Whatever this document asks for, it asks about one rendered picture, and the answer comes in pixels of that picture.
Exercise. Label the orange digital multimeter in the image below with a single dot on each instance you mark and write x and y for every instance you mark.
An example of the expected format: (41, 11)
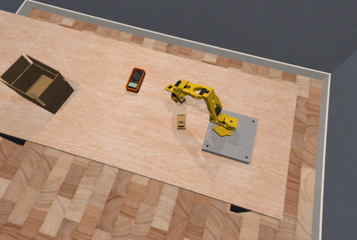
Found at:
(135, 80)

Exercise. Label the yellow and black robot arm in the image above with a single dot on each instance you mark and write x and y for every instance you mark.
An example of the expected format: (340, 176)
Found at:
(225, 123)

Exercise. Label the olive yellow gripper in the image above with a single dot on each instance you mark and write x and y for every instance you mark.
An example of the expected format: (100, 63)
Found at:
(170, 88)

